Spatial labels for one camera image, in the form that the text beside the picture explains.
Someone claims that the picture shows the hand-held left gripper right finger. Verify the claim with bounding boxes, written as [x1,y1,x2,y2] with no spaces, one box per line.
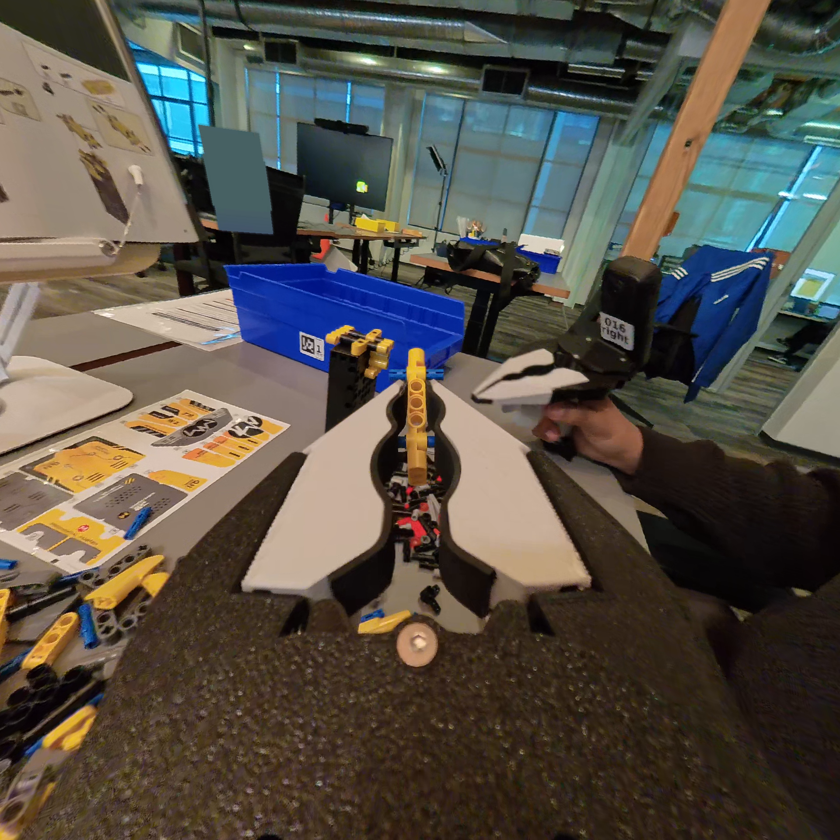
[430,379,593,619]

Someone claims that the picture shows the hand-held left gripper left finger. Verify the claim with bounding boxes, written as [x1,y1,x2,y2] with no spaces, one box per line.
[240,379,404,618]

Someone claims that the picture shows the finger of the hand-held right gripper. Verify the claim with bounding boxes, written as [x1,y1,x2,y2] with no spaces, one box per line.
[472,348,562,398]
[472,366,590,413]

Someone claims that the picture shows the yellow toy beam blue pins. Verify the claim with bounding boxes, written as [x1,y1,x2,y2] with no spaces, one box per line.
[388,348,448,488]

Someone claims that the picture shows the person's right hand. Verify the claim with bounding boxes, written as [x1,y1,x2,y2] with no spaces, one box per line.
[533,400,644,475]

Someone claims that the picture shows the blue jacket white stripes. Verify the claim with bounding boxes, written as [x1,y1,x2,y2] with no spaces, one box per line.
[656,246,775,404]

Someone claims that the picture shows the pile of black red pins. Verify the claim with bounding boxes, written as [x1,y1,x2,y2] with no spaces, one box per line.
[382,456,454,614]

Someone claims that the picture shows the black bag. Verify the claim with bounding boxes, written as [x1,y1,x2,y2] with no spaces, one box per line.
[446,238,542,284]

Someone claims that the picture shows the black toy brick tower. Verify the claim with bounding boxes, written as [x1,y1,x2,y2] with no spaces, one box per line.
[325,325,396,434]

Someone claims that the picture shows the blue plastic bin with tag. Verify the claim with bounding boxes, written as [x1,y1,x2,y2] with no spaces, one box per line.
[224,262,467,366]

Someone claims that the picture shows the pile of yellow grey beams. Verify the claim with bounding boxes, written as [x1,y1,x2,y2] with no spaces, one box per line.
[0,545,173,840]

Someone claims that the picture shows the printed instruction booklet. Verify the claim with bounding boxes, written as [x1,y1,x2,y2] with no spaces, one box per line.
[0,390,290,573]

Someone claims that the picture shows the black light stand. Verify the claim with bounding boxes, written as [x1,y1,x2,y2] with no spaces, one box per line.
[425,144,454,231]

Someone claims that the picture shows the printed paper sheet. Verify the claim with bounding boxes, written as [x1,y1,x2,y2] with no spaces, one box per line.
[95,292,244,350]

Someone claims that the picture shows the wooden office desk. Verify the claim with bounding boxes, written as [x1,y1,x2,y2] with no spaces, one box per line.
[200,217,427,283]

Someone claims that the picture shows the black computer monitor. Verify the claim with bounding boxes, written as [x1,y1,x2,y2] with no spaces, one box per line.
[297,120,395,214]

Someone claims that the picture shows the white book stand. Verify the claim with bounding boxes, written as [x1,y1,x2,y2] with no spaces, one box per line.
[0,0,201,454]

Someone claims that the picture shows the desk with black frame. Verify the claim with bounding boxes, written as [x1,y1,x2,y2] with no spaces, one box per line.
[410,252,572,360]

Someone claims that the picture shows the wooden post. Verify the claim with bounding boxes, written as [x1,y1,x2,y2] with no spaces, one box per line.
[620,0,774,261]

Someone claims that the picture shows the white page clip with cord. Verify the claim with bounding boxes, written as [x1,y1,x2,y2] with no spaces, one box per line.
[98,164,148,257]

